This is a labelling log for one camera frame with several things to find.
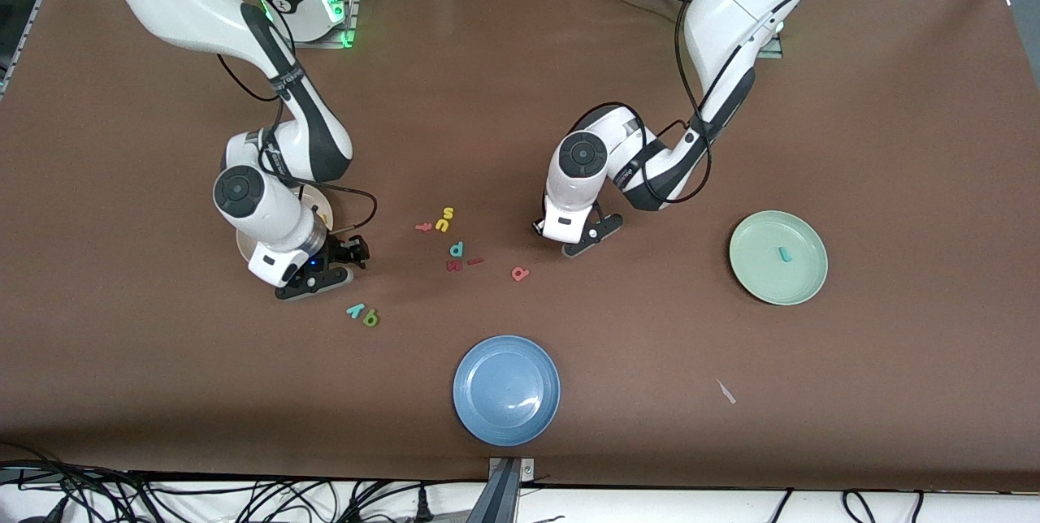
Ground light brown round plate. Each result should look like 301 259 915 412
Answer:
236 184 335 268

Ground brown paper table cover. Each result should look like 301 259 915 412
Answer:
0 0 1040 493

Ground blue round plate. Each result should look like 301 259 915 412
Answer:
453 335 561 447

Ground pale green round plate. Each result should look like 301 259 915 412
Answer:
729 210 829 306

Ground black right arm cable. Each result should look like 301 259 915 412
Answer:
215 0 379 233

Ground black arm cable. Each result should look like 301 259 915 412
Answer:
565 0 907 211
215 0 379 233

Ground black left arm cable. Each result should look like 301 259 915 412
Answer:
565 0 907 211

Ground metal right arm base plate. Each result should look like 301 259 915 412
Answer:
288 0 359 50

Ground grey metal camera mount post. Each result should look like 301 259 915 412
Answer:
466 456 537 523

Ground black cable tangle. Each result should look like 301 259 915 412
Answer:
0 440 176 523

